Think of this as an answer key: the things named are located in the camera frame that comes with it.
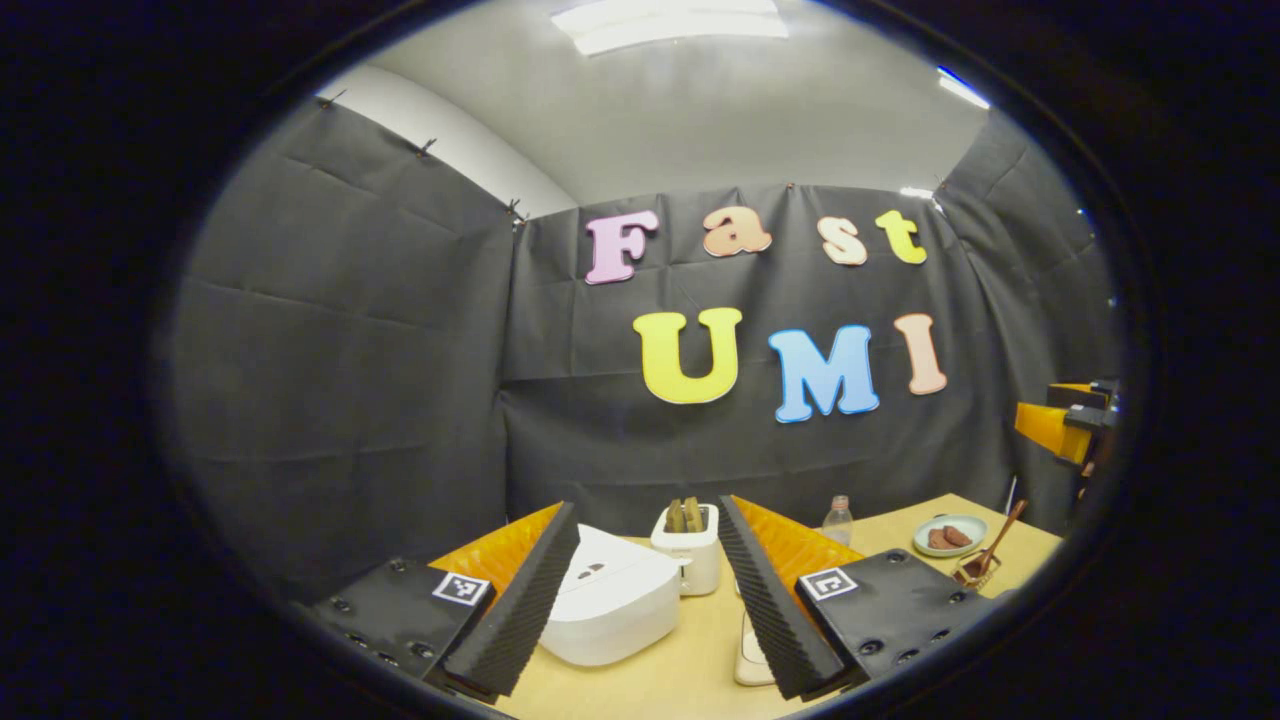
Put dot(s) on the white toaster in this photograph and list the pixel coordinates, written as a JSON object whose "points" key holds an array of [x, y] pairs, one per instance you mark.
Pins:
{"points": [[695, 560]]}

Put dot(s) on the large ceiling light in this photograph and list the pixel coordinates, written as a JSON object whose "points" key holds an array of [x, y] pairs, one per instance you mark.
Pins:
{"points": [[670, 22]]}

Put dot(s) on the small ceiling light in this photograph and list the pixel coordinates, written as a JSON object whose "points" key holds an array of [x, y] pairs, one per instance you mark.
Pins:
{"points": [[963, 88]]}

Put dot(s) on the brown meat slice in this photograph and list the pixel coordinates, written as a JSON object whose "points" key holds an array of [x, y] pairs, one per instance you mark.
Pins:
{"points": [[938, 540], [958, 536]]}

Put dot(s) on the white rice cooker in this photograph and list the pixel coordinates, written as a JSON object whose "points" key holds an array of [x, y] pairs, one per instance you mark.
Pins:
{"points": [[610, 605]]}

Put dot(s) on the clear plastic bottle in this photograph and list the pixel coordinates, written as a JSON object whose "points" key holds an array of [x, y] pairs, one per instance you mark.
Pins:
{"points": [[838, 525]]}

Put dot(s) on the brown toast slice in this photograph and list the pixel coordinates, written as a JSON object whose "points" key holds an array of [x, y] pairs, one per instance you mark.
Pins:
{"points": [[695, 515], [676, 517]]}

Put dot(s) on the pale green plate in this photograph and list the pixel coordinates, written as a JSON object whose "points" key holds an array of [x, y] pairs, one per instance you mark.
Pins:
{"points": [[925, 545]]}

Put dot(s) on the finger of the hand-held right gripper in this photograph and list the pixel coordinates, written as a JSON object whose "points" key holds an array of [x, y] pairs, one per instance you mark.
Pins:
{"points": [[1070, 392], [1045, 425]]}

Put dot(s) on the black backdrop cloth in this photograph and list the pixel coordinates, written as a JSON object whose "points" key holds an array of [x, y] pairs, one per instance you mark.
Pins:
{"points": [[350, 380]]}

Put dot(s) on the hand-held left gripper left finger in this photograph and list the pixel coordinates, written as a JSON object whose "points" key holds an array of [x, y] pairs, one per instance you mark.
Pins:
{"points": [[525, 610]]}

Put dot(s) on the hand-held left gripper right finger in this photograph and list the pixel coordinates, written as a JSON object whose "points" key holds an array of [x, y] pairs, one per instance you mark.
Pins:
{"points": [[775, 610]]}

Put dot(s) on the brown wooden spoon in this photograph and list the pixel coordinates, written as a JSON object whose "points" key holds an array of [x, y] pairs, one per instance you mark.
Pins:
{"points": [[995, 540]]}

